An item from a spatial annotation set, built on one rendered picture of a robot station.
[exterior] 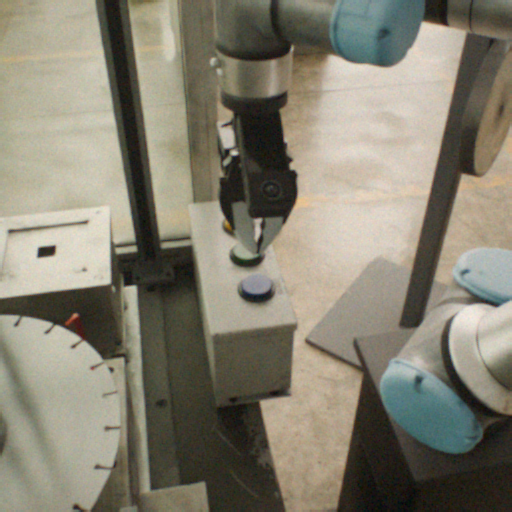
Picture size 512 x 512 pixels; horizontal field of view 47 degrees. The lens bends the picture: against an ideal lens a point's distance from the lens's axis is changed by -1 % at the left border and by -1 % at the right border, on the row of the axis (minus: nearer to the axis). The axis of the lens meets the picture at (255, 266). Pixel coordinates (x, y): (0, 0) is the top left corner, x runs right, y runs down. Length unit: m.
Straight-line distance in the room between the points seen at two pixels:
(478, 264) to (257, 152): 0.30
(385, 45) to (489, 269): 0.34
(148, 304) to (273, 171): 0.44
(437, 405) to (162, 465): 0.36
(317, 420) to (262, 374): 0.95
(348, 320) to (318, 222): 0.56
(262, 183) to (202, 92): 0.32
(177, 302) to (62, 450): 0.45
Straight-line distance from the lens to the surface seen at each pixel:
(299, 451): 1.69
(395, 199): 2.57
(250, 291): 0.77
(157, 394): 0.86
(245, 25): 0.58
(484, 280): 0.72
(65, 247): 0.89
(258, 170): 0.60
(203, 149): 0.93
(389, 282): 2.13
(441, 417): 0.64
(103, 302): 0.84
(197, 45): 0.86
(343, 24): 0.51
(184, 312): 0.97
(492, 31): 0.61
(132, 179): 0.91
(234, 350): 0.76
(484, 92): 1.38
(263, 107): 0.61
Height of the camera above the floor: 1.44
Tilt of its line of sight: 42 degrees down
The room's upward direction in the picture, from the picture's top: straight up
